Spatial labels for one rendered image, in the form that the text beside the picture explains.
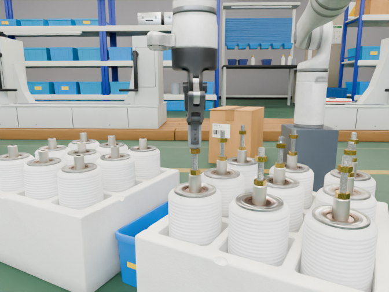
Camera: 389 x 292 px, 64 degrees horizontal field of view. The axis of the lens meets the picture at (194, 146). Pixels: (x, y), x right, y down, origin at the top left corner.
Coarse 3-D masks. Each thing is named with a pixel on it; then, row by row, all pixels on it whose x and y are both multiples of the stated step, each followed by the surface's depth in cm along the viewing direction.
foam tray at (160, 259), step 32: (160, 224) 58; (224, 224) 60; (384, 224) 58; (160, 256) 52; (192, 256) 49; (224, 256) 47; (288, 256) 47; (384, 256) 47; (160, 288) 53; (192, 288) 50; (224, 288) 47; (256, 288) 44; (288, 288) 42; (320, 288) 40; (352, 288) 40; (384, 288) 40
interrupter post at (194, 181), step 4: (192, 176) 54; (196, 176) 54; (200, 176) 55; (192, 180) 54; (196, 180) 54; (200, 180) 55; (192, 184) 54; (196, 184) 54; (200, 184) 55; (192, 188) 54; (196, 188) 54; (200, 188) 55
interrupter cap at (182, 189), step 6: (180, 186) 57; (186, 186) 57; (204, 186) 57; (210, 186) 57; (174, 192) 54; (180, 192) 54; (186, 192) 54; (192, 192) 54; (198, 192) 54; (204, 192) 53; (210, 192) 53
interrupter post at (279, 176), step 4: (276, 168) 59; (284, 168) 59; (276, 172) 59; (280, 172) 59; (284, 172) 59; (276, 176) 59; (280, 176) 59; (284, 176) 59; (276, 180) 59; (280, 180) 59; (284, 180) 59
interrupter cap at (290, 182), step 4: (264, 176) 63; (268, 176) 63; (272, 176) 63; (288, 176) 63; (268, 180) 61; (272, 180) 61; (288, 180) 61; (292, 180) 60; (296, 180) 60; (268, 184) 58; (272, 184) 58; (276, 184) 58; (280, 184) 59; (284, 184) 58; (288, 184) 58; (292, 184) 58; (296, 184) 58; (280, 188) 57; (284, 188) 56; (288, 188) 57
